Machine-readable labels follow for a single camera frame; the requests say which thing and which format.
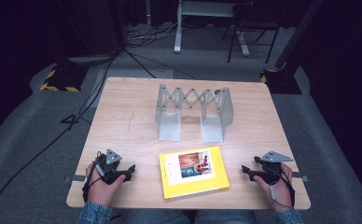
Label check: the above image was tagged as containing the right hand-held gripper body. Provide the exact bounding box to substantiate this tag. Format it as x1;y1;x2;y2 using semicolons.
253;150;295;186

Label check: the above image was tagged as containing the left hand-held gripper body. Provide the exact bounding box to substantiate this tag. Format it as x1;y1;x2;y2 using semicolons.
93;148;127;186

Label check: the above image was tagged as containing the person's right hand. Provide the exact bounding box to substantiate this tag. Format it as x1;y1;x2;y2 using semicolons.
252;162;294;214

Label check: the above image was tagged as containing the person's left hand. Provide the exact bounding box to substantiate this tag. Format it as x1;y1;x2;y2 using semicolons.
85;163;127;207

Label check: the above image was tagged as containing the yellow book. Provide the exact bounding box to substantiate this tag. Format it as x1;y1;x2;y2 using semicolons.
158;146;231;201

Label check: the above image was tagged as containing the grey metal expandable book rack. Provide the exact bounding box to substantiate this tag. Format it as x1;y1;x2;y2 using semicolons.
155;82;235;144

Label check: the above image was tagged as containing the black yellow striped stand base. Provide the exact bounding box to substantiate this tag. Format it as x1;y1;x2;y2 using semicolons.
259;68;303;95
39;63;90;93

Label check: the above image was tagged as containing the grey slanted pole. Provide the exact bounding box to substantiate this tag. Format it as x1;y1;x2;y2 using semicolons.
274;0;326;71

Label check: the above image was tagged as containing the black chair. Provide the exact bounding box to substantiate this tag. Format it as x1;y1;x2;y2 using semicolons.
221;2;280;65

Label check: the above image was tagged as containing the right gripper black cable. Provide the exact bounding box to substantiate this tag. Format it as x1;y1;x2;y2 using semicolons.
267;166;296;210

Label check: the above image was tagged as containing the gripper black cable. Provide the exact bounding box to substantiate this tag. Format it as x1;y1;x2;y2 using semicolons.
267;166;296;210
81;151;106;204

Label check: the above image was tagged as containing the grey table bracket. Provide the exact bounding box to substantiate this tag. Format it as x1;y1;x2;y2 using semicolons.
292;171;310;183
63;175;88;184

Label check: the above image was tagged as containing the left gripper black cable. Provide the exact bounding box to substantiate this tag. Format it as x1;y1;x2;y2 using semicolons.
81;151;106;204

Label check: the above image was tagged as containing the long black floor cable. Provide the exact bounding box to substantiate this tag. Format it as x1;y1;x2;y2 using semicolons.
0;50;119;218

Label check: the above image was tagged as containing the thin black floor cable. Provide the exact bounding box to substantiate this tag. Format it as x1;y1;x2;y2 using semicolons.
123;48;198;81

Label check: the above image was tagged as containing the bundle of floor cables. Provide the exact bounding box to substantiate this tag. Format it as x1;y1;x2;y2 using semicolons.
126;17;187;49

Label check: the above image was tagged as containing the white desk frame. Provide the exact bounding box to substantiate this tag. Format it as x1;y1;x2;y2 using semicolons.
173;0;252;58

